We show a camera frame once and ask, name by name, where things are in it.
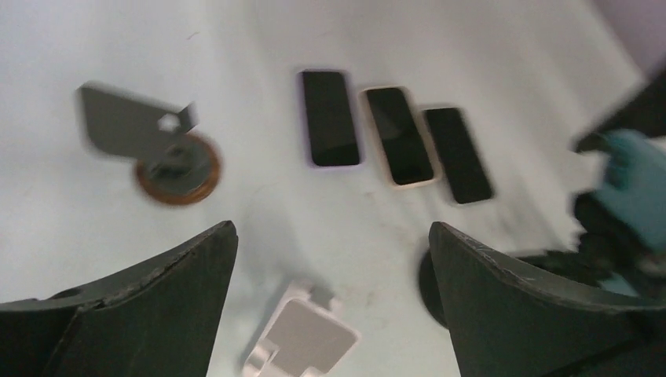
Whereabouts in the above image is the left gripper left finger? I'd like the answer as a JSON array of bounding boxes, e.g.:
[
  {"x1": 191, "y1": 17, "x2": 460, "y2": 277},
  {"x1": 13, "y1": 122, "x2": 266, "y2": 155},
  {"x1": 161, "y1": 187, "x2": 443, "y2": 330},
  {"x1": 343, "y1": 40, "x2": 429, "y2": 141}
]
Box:
[{"x1": 1, "y1": 221, "x2": 239, "y2": 376}]

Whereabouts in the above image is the phone with lilac case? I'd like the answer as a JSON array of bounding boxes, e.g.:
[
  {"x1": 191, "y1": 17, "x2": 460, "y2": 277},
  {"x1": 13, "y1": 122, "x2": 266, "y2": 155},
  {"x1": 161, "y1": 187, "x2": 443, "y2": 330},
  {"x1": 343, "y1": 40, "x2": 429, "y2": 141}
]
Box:
[{"x1": 298, "y1": 69, "x2": 361, "y2": 168}]

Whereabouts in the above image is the phone with white case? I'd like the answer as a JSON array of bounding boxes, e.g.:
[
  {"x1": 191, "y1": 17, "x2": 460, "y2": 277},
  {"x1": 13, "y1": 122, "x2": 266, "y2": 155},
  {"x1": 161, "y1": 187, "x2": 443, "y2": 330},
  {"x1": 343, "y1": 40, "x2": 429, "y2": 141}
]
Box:
[{"x1": 423, "y1": 108, "x2": 495, "y2": 205}]

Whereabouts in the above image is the grey stand wooden round base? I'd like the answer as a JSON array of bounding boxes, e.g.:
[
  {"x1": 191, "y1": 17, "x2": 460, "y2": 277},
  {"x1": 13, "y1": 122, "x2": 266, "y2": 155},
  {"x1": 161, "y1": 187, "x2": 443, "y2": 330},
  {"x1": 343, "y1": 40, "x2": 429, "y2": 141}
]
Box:
[{"x1": 76, "y1": 80, "x2": 223, "y2": 206}]

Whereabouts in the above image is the black phone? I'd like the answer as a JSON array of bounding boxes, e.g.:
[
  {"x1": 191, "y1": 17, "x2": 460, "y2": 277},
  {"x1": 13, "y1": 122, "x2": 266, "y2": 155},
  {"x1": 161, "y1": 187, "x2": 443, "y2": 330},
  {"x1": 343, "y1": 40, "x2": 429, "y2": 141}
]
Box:
[{"x1": 593, "y1": 130, "x2": 665, "y2": 253}]

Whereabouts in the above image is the white folding phone stand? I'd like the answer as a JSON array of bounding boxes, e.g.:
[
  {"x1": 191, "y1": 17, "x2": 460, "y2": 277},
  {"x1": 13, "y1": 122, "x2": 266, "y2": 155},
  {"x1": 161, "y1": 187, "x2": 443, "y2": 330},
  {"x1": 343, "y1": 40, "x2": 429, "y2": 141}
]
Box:
[{"x1": 241, "y1": 280, "x2": 360, "y2": 377}]

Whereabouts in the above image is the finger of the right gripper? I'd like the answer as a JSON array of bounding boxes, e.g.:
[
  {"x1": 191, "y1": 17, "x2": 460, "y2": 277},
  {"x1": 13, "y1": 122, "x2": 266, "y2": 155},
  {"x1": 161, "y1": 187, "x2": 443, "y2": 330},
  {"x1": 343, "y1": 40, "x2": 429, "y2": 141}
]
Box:
[{"x1": 573, "y1": 68, "x2": 665, "y2": 153}]

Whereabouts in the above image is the black round base phone stand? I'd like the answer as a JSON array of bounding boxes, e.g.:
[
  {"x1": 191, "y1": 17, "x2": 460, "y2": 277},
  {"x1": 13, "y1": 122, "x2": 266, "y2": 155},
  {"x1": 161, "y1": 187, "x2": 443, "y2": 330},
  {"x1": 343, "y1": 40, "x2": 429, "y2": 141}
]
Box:
[{"x1": 417, "y1": 192, "x2": 666, "y2": 330}]

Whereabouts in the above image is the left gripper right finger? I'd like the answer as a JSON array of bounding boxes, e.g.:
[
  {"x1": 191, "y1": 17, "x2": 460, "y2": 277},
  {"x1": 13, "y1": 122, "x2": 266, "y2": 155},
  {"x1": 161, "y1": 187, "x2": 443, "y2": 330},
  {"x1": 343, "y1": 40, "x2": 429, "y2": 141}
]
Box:
[{"x1": 429, "y1": 222, "x2": 665, "y2": 376}]

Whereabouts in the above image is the phone with cream case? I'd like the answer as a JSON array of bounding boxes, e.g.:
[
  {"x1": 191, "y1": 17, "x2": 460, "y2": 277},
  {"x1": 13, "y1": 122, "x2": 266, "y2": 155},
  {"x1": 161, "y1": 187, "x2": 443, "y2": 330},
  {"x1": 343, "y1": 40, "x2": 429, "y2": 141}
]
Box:
[{"x1": 359, "y1": 86, "x2": 443, "y2": 189}]

